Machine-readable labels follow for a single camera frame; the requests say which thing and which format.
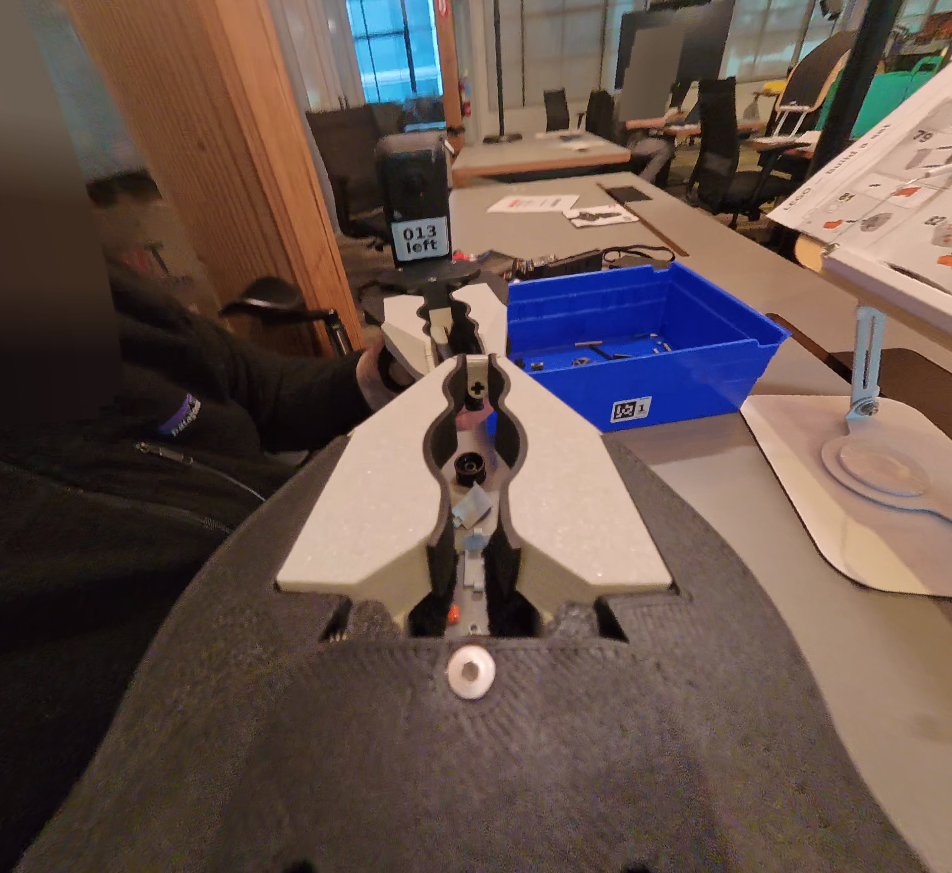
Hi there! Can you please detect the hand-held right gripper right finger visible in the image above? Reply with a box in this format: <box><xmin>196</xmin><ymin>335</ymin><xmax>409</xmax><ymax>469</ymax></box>
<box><xmin>485</xmin><ymin>356</ymin><xmax>672</xmax><ymax>640</ymax></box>

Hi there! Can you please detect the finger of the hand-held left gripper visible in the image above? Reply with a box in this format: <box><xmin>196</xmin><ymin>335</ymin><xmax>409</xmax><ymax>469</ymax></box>
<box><xmin>446</xmin><ymin>282</ymin><xmax>510</xmax><ymax>359</ymax></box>
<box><xmin>381</xmin><ymin>293</ymin><xmax>447</xmax><ymax>377</ymax></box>

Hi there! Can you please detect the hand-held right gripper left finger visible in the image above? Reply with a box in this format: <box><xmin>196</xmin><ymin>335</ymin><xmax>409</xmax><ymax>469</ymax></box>
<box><xmin>277</xmin><ymin>356</ymin><xmax>458</xmax><ymax>640</ymax></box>

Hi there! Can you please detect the blue plastic bin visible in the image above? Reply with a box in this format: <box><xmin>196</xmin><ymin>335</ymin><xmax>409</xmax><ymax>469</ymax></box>
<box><xmin>487</xmin><ymin>262</ymin><xmax>791</xmax><ymax>434</ymax></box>

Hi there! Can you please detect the person's left forearm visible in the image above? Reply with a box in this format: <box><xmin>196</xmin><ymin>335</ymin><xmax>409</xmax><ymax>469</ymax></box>
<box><xmin>119</xmin><ymin>315</ymin><xmax>376</xmax><ymax>454</ymax></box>

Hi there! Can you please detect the person's left hand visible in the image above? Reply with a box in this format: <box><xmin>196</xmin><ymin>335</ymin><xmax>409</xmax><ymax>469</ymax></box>
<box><xmin>356</xmin><ymin>338</ymin><xmax>410</xmax><ymax>407</ymax></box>

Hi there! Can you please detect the black power adapter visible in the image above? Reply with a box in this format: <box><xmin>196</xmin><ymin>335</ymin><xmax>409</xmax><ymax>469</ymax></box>
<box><xmin>537</xmin><ymin>250</ymin><xmax>605</xmax><ymax>281</ymax></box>

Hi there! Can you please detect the white red paper sheet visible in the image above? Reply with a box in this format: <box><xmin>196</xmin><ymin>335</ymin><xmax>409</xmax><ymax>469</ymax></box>
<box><xmin>487</xmin><ymin>192</ymin><xmax>581</xmax><ymax>215</ymax></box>

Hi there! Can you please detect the long wooden table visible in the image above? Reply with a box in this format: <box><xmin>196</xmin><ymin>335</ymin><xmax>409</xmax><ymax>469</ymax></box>
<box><xmin>450</xmin><ymin>131</ymin><xmax>633</xmax><ymax>188</ymax></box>

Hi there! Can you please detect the black chair armrest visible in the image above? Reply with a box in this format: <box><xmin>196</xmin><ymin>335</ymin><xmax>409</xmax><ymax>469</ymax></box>
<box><xmin>219</xmin><ymin>277</ymin><xmax>357</xmax><ymax>357</ymax></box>

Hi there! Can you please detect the printed paper sheet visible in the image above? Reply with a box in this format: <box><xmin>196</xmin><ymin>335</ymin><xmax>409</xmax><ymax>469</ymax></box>
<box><xmin>563</xmin><ymin>204</ymin><xmax>641</xmax><ymax>228</ymax></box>

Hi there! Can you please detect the black floor lamp pole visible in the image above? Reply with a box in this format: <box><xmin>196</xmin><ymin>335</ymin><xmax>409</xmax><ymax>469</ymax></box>
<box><xmin>483</xmin><ymin>0</ymin><xmax>524</xmax><ymax>145</ymax></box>

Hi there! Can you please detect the brown wooden strip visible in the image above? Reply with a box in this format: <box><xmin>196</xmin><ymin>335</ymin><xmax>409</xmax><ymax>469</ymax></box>
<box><xmin>597</xmin><ymin>181</ymin><xmax>694</xmax><ymax>258</ymax></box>

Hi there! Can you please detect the white board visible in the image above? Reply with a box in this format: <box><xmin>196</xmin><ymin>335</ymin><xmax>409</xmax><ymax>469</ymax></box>
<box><xmin>741</xmin><ymin>393</ymin><xmax>952</xmax><ymax>599</ymax></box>

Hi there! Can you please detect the wooden pillar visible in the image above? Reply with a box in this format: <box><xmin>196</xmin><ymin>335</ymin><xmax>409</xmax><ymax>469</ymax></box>
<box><xmin>30</xmin><ymin>0</ymin><xmax>365</xmax><ymax>357</ymax></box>

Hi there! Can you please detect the light blue metal stand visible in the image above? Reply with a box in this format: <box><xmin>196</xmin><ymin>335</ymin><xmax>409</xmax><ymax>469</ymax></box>
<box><xmin>820</xmin><ymin>304</ymin><xmax>952</xmax><ymax>526</ymax></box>

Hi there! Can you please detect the black tan lounge chair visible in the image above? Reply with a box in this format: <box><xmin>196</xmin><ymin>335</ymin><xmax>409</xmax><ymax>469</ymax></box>
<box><xmin>772</xmin><ymin>31</ymin><xmax>858</xmax><ymax>138</ymax></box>

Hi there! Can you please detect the green object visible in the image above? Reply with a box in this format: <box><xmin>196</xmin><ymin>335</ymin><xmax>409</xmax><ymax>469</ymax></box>
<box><xmin>848</xmin><ymin>62</ymin><xmax>952</xmax><ymax>139</ymax></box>

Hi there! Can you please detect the black steel pillar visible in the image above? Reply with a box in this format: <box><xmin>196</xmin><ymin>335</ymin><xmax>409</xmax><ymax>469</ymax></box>
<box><xmin>807</xmin><ymin>0</ymin><xmax>937</xmax><ymax>178</ymax></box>

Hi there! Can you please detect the red handled tool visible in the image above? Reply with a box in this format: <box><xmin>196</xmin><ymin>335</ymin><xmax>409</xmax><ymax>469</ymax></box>
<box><xmin>452</xmin><ymin>248</ymin><xmax>516</xmax><ymax>281</ymax></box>

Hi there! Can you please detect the black cable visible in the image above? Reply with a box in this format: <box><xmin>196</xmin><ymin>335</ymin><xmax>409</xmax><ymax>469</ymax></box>
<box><xmin>601</xmin><ymin>243</ymin><xmax>676</xmax><ymax>270</ymax></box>

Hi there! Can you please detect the black wall screen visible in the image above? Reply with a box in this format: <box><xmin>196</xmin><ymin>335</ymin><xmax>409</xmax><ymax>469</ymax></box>
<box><xmin>613</xmin><ymin>0</ymin><xmax>737</xmax><ymax>92</ymax></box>

